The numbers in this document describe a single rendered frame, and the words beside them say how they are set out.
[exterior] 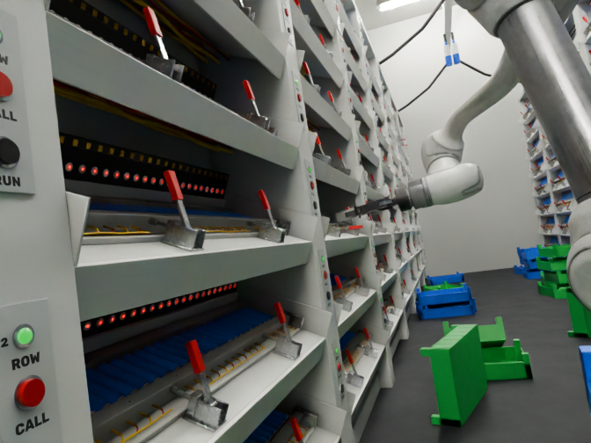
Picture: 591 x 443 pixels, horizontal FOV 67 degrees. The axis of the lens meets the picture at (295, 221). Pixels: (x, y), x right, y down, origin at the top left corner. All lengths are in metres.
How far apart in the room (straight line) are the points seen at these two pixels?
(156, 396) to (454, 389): 0.92
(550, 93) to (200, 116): 0.61
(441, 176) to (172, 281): 1.02
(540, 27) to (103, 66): 0.75
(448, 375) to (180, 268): 0.95
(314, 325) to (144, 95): 0.58
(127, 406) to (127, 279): 0.14
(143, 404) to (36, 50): 0.34
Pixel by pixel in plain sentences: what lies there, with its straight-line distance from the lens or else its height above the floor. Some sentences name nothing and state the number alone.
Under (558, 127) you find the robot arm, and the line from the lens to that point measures 0.90.
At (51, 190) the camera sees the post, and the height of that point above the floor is 0.58.
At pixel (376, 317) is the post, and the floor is 0.24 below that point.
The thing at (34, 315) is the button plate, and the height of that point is 0.50.
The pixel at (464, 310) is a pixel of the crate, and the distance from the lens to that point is 2.79.
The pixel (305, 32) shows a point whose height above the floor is 1.07.
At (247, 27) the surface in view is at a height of 0.89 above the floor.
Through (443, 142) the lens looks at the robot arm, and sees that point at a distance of 1.45.
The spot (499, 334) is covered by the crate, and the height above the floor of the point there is 0.12.
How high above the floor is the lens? 0.51
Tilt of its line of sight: 4 degrees up
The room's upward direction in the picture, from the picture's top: 8 degrees counter-clockwise
